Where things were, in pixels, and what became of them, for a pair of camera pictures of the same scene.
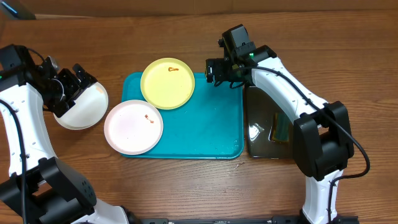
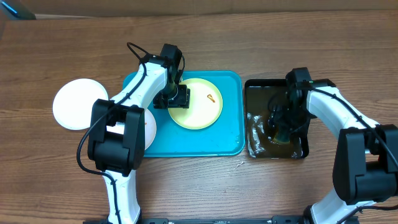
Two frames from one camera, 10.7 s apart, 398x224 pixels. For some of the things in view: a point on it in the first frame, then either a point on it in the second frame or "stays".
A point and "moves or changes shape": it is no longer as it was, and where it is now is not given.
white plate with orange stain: (89, 109) stays
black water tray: (269, 130) stays
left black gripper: (78, 85) -> (183, 102)
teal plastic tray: (209, 126) stays
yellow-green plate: (167, 83) moves or changes shape
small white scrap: (239, 164) stays
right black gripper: (213, 70) -> (282, 125)
